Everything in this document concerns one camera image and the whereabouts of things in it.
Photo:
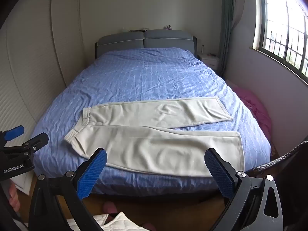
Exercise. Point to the white sheet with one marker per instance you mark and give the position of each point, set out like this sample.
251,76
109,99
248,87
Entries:
24,182

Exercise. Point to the white wardrobe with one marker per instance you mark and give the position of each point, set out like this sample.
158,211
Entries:
36,53

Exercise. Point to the blue striped bed sheet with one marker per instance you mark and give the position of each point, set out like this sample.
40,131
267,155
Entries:
149,77

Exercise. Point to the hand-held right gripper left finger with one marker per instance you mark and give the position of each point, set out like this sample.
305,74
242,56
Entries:
92,173

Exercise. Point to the grey-green curtain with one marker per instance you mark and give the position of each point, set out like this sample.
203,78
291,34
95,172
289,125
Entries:
227,16

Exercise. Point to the pink cloth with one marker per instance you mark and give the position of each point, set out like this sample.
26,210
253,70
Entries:
255,105

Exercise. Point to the white nightstand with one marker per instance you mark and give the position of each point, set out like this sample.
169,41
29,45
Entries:
210,60

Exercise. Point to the grey bed headboard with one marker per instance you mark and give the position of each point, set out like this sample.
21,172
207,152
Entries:
163,39

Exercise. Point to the barred window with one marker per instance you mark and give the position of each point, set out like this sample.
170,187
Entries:
284,41

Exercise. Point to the dark books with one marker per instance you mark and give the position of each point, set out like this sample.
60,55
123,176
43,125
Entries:
138,30

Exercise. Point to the pink slipper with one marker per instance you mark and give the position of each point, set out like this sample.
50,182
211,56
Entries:
109,207

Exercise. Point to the person's left hand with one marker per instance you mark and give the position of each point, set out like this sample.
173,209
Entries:
14,197

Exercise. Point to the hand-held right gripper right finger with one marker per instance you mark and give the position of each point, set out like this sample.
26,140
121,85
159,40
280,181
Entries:
219,173

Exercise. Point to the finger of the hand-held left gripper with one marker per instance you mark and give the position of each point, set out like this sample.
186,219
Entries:
14,132
36,143

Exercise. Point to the dark wicker chair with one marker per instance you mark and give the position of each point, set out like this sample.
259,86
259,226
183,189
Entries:
284,157

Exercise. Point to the beige pants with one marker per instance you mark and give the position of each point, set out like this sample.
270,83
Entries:
156,144

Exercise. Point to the white quilted jacket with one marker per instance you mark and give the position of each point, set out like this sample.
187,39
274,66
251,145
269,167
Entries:
122,222

